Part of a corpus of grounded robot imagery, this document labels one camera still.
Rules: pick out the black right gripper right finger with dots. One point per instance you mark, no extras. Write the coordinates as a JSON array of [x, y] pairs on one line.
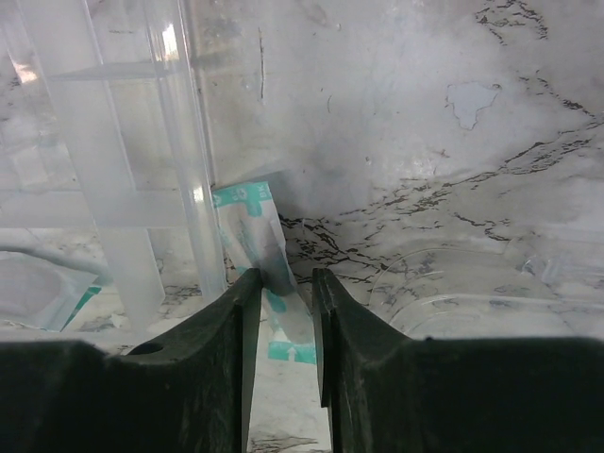
[[386, 392]]

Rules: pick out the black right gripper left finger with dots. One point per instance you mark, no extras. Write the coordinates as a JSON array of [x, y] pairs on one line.
[[187, 390]]

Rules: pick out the teal white dressing packet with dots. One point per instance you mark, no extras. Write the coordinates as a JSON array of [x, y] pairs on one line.
[[253, 238]]

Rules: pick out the clear plastic tray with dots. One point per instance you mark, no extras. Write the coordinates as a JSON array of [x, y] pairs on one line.
[[105, 168]]

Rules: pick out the clear box lid black handle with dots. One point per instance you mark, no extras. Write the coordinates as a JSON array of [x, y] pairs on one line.
[[544, 284]]

